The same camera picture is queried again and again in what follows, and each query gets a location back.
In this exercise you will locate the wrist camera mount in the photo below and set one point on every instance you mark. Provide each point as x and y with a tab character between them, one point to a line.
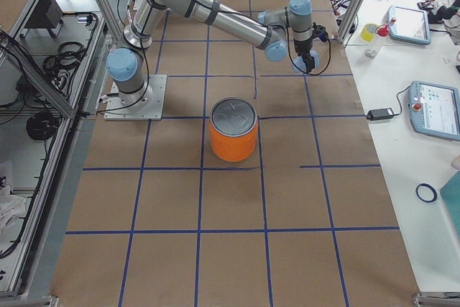
320	32

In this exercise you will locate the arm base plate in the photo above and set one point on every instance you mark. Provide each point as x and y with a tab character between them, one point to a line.
139	106

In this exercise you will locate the teach pendant far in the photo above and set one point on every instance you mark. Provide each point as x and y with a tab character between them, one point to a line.
408	25

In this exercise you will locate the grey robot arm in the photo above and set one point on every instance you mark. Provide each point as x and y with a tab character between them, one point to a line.
270	32

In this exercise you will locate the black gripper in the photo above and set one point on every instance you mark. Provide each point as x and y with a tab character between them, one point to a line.
301	49

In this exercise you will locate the yellow tape roll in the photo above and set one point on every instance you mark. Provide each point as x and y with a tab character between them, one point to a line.
368	32

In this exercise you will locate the orange can with grey lid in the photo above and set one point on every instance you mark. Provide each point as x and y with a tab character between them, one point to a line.
233	129

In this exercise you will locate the black power brick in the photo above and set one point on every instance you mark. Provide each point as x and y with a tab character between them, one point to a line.
380	114

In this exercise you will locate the aluminium frame post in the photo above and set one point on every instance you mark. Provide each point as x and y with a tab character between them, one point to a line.
354	1

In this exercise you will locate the teach pendant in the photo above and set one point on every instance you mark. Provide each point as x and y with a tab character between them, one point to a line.
408	25
434	110

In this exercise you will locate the teach pendant near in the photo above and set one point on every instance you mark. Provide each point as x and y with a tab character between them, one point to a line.
434	110

